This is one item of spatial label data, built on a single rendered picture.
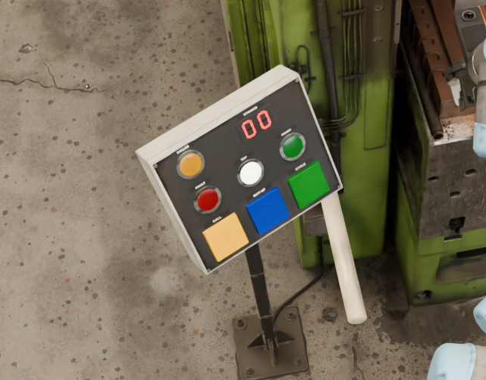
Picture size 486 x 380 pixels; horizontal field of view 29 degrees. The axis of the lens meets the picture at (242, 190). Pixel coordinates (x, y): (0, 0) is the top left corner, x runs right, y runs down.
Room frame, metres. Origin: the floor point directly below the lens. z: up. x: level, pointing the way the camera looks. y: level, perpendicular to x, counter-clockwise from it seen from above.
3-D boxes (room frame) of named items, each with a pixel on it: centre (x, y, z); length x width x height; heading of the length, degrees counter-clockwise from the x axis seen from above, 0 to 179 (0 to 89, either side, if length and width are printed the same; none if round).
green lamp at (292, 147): (1.01, -0.11, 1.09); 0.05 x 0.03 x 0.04; 89
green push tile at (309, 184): (0.97, -0.13, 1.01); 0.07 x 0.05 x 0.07; 114
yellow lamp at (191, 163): (0.97, 0.09, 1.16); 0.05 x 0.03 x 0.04; 89
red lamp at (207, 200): (0.93, 0.07, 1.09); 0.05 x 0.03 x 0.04; 89
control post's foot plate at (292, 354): (1.05, 0.01, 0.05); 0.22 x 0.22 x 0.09; 89
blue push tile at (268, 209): (0.93, -0.04, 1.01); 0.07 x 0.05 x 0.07; 114
